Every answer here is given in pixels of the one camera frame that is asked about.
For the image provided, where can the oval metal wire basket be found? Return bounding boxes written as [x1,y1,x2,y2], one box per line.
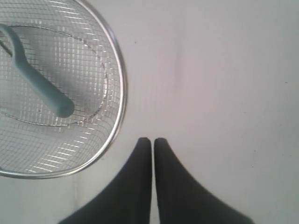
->
[0,0,127,179]

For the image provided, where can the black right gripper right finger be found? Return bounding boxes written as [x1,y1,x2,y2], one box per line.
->
[154,138,253,224]

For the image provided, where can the green handled peeler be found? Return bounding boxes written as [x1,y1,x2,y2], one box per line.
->
[0,24,75,118]

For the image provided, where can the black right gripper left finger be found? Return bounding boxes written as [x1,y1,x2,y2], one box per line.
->
[61,137,152,224]

